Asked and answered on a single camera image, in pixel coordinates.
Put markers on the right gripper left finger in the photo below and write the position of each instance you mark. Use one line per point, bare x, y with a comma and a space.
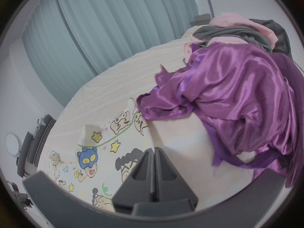
140, 186

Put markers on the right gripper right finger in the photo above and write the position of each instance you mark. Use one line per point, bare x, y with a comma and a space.
171, 186

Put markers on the white printed pyjama top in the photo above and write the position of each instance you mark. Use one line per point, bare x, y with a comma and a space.
118, 148

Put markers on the bed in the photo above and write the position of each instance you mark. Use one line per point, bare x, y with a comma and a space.
106, 89

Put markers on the black cabinet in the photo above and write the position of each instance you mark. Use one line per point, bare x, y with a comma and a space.
35, 141

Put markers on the purple satin garment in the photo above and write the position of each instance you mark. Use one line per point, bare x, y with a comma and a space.
237, 91

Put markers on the cream pillow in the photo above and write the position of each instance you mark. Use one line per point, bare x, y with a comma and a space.
188, 32

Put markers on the blue-green curtain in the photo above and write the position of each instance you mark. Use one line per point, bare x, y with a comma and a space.
95, 32

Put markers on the grey garment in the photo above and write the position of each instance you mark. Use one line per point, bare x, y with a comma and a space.
225, 33

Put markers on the grey bedside table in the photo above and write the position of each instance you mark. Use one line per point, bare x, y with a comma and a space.
201, 20

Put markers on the pink garment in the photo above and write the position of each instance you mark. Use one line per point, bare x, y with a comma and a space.
225, 20

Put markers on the black garment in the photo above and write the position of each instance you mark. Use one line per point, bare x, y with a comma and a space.
281, 37

